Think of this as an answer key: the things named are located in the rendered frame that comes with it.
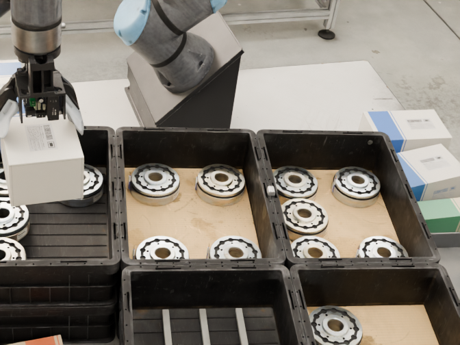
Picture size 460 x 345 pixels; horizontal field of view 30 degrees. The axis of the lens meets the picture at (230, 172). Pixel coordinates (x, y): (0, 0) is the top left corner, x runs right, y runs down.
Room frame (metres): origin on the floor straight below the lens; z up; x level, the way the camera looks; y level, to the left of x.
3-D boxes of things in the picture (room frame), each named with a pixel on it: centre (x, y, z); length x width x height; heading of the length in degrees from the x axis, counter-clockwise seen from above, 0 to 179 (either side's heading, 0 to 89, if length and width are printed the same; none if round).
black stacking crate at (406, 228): (1.33, -0.23, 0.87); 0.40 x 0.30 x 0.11; 13
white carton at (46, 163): (1.13, 0.33, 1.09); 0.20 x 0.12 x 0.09; 24
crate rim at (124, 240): (1.26, 0.06, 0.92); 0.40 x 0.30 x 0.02; 13
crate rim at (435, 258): (1.33, -0.23, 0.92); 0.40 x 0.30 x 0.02; 13
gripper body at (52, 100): (1.11, 0.32, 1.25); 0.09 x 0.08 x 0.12; 24
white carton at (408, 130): (1.80, -0.43, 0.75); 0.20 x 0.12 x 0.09; 108
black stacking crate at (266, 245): (1.26, 0.06, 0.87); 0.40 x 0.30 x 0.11; 13
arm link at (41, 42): (1.11, 0.32, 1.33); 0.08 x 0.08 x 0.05
